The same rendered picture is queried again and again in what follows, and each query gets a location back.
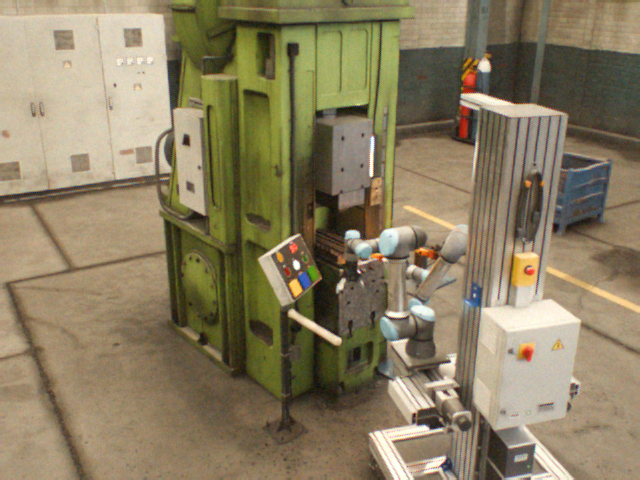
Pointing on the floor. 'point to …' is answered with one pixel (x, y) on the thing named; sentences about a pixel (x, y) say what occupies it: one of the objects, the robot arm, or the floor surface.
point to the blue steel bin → (580, 189)
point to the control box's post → (285, 362)
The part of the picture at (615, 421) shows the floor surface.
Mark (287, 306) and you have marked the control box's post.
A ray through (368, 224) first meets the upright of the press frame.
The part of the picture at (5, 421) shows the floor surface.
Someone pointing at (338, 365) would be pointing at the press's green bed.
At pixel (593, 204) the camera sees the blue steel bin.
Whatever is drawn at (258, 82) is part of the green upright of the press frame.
